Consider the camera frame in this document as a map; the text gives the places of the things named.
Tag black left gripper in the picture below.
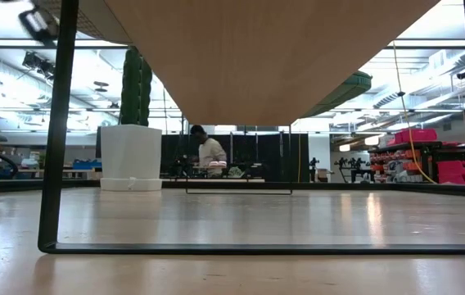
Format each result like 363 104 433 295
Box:
17 5 61 43

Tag blue box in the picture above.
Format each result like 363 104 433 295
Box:
71 159 104 171

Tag red toolbox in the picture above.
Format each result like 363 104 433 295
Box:
436 159 465 186

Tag white plant pot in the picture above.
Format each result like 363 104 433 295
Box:
98 123 164 193

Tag red crate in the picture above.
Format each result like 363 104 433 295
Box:
386 127 439 146

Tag wooden shelf with black frame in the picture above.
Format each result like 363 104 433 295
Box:
37 0 465 256

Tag background wooden table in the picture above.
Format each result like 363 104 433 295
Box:
161 160 267 184

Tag person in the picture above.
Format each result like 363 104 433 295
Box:
188 124 228 179

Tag black curtain partition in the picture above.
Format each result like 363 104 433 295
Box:
161 132 311 184

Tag green cactus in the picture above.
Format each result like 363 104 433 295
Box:
118 45 154 128

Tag background black robot arms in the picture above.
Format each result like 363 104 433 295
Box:
333 156 371 184

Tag yellow hanging cable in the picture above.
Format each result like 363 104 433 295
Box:
391 39 439 184

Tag black aluminium table frame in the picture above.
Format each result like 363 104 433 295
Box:
0 179 465 199

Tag black rack with bins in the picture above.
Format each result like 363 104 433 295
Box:
368 140 465 184

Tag teal slide sandal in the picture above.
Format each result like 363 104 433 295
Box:
318 70 373 109
300 100 334 121

